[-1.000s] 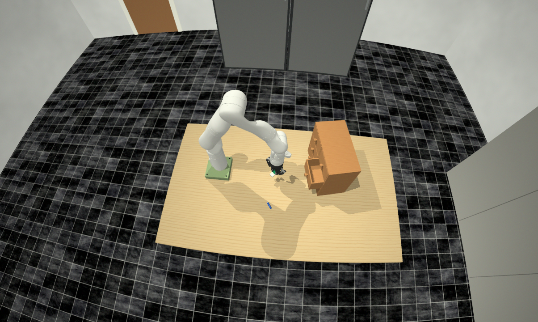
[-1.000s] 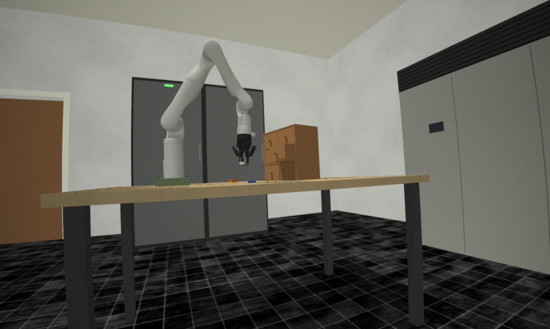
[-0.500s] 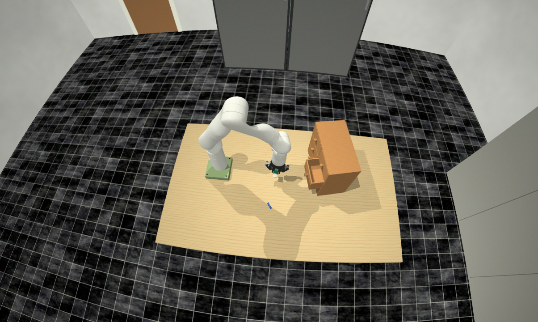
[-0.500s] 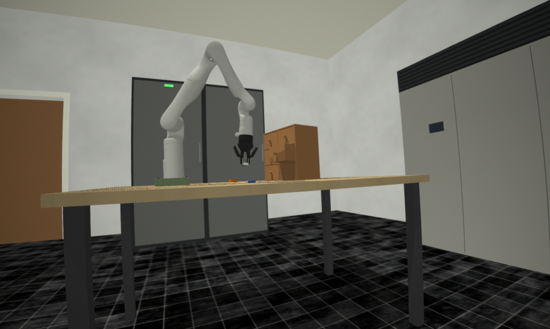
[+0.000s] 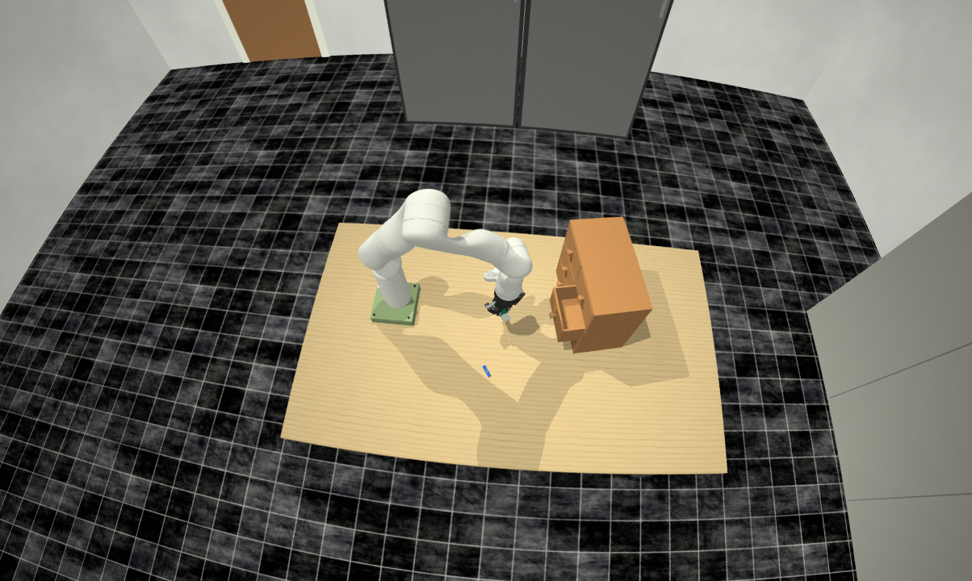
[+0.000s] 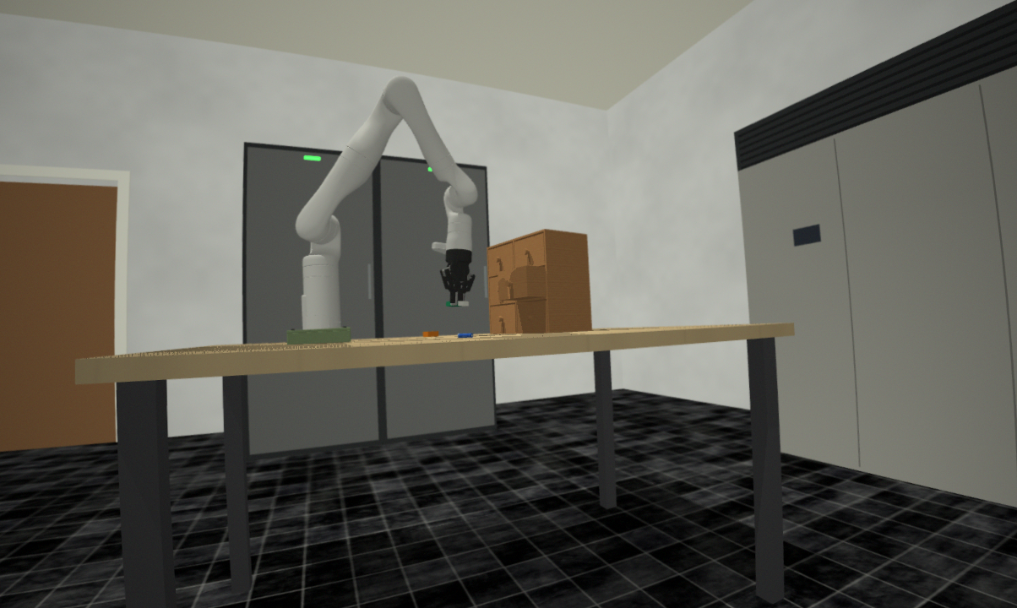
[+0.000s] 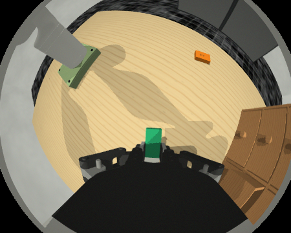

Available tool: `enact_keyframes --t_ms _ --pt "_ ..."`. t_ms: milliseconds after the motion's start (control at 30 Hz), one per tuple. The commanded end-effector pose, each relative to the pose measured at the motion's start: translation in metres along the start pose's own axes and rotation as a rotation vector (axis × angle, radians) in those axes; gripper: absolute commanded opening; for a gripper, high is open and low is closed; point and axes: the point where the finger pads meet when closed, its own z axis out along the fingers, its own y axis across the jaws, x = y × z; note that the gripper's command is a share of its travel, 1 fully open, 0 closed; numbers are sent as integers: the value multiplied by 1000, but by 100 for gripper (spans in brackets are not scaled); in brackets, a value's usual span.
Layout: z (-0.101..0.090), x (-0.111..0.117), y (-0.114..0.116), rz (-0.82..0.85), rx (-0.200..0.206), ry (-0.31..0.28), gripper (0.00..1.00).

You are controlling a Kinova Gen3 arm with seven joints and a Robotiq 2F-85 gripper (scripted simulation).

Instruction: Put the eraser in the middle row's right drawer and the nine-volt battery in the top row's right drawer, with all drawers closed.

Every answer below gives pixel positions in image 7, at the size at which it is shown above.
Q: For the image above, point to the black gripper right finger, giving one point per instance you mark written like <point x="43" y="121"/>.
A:
<point x="201" y="164"/>

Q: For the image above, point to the green and white eraser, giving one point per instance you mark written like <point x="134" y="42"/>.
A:
<point x="152" y="144"/>

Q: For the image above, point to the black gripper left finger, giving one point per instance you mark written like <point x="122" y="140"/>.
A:
<point x="92" y="164"/>

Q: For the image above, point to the brown wooden drawer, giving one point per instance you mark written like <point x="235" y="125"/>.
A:
<point x="257" y="211"/>
<point x="285" y="159"/>
<point x="245" y="138"/>
<point x="270" y="143"/>
<point x="228" y="165"/>
<point x="242" y="188"/>

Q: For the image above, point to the orange-brown wooden chest of drawers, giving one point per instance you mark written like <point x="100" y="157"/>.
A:
<point x="262" y="181"/>

